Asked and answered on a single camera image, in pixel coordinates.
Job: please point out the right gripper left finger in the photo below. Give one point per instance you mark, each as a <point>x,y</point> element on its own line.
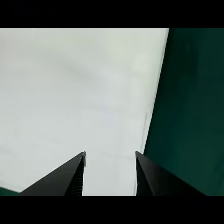
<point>68,180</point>

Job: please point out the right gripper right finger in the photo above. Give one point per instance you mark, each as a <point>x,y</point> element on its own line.
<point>151,180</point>

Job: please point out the white garment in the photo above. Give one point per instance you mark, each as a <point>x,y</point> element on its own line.
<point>73,93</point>

